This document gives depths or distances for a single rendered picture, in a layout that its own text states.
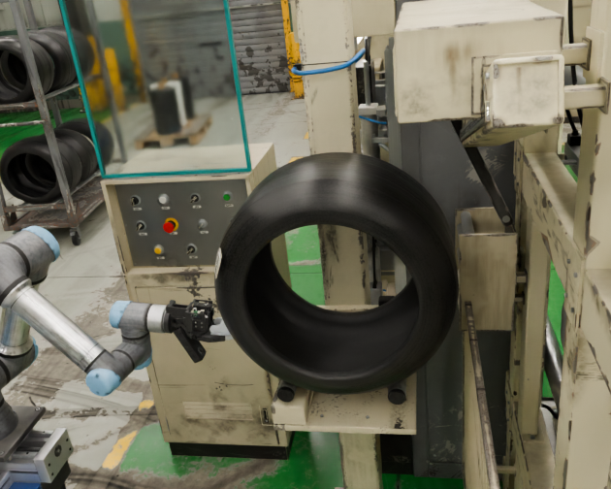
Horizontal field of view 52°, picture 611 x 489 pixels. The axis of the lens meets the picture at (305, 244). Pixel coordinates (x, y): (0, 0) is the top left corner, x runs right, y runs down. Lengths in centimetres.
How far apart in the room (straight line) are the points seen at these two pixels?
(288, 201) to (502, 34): 58
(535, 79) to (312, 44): 82
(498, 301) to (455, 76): 91
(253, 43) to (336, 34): 927
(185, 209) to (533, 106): 158
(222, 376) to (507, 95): 187
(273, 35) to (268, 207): 949
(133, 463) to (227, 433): 47
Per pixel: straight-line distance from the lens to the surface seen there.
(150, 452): 298
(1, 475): 212
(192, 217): 229
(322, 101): 167
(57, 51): 553
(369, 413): 169
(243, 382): 254
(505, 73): 93
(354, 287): 185
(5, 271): 173
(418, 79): 101
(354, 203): 132
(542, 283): 180
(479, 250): 171
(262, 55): 1088
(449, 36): 100
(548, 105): 93
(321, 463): 275
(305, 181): 135
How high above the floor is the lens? 188
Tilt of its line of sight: 24 degrees down
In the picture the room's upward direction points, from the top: 6 degrees counter-clockwise
